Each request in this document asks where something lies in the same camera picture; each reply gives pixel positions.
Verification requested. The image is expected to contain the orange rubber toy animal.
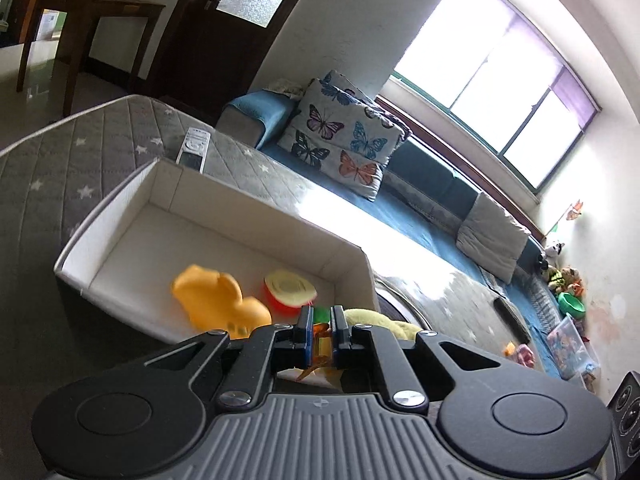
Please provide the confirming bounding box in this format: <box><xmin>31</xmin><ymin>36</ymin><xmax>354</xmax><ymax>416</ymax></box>
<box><xmin>171</xmin><ymin>264</ymin><xmax>272</xmax><ymax>339</ymax></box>

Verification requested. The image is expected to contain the yellow plush chick toy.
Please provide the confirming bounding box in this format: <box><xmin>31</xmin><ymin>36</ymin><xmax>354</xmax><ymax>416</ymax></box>
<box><xmin>278</xmin><ymin>306</ymin><xmax>424</xmax><ymax>386</ymax></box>

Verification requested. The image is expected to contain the clear plastic toy bin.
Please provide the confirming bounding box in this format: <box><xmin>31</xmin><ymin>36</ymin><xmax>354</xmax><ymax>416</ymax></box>
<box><xmin>547</xmin><ymin>314</ymin><xmax>600</xmax><ymax>380</ymax></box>

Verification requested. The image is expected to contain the black speaker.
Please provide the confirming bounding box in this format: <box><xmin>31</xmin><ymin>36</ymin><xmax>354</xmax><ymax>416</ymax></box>
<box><xmin>605</xmin><ymin>370</ymin><xmax>640</xmax><ymax>480</ymax></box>

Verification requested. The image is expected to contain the green plastic bowl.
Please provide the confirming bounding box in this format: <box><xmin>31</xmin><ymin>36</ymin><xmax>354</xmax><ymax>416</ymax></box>
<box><xmin>558</xmin><ymin>292</ymin><xmax>586</xmax><ymax>320</ymax></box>

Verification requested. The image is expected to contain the grey sofa cushion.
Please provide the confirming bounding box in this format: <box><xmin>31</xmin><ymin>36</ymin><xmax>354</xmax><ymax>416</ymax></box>
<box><xmin>456</xmin><ymin>193</ymin><xmax>530</xmax><ymax>284</ymax></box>

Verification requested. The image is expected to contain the white cardboard storage box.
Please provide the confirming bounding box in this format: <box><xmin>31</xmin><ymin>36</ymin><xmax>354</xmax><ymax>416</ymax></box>
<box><xmin>54</xmin><ymin>159</ymin><xmax>378</xmax><ymax>344</ymax></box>

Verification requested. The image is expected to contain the green square toy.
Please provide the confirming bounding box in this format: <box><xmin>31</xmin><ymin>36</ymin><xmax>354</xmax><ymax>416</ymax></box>
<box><xmin>314</xmin><ymin>307</ymin><xmax>331</xmax><ymax>332</ymax></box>

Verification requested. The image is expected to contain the dark blue sofa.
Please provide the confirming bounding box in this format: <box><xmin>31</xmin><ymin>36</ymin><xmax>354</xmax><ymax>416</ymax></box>
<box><xmin>214</xmin><ymin>89</ymin><xmax>566</xmax><ymax>380</ymax></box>

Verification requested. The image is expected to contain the grey star quilted mat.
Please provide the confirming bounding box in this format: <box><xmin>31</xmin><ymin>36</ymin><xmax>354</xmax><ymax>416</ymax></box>
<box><xmin>1</xmin><ymin>96</ymin><xmax>513</xmax><ymax>479</ymax></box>

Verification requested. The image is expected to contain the silver remote control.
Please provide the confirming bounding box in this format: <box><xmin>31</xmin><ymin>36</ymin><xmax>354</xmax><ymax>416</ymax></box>
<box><xmin>176</xmin><ymin>127</ymin><xmax>212</xmax><ymax>172</ymax></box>

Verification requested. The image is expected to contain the butterfly print pillow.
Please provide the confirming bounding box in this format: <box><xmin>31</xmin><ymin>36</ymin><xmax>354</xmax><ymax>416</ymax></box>
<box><xmin>278</xmin><ymin>70</ymin><xmax>412</xmax><ymax>202</ymax></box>

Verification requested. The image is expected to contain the blue sofa armrest cover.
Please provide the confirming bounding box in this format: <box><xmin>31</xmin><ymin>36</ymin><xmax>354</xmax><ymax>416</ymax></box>
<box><xmin>215</xmin><ymin>90</ymin><xmax>297</xmax><ymax>150</ymax></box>

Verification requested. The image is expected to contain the dark wooden door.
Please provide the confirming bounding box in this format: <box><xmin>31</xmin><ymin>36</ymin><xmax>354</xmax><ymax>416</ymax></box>
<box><xmin>146</xmin><ymin>0</ymin><xmax>298</xmax><ymax>117</ymax></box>

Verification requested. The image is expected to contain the dark wooden side table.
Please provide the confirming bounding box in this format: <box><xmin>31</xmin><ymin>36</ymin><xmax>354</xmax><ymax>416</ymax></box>
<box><xmin>16</xmin><ymin>0</ymin><xmax>165</xmax><ymax>117</ymax></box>

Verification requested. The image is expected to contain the window with green frame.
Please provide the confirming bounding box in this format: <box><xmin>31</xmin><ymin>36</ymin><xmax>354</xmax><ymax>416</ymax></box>
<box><xmin>392</xmin><ymin>0</ymin><xmax>600</xmax><ymax>193</ymax></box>

